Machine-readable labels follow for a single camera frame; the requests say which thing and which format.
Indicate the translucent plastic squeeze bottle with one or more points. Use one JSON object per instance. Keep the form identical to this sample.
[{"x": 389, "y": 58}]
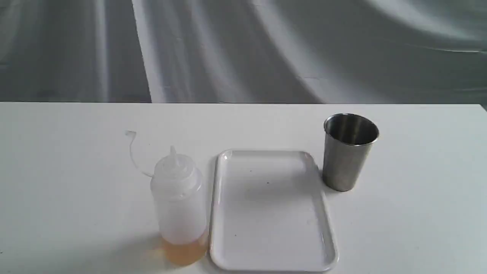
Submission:
[{"x": 180, "y": 200}]

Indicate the stainless steel cup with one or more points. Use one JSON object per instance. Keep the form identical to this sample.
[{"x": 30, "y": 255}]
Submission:
[{"x": 347, "y": 143}]

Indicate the grey fabric backdrop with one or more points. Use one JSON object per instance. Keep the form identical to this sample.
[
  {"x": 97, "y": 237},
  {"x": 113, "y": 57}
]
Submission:
[{"x": 244, "y": 51}]

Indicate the white plastic tray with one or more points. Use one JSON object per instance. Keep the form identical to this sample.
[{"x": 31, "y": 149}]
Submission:
[{"x": 270, "y": 214}]

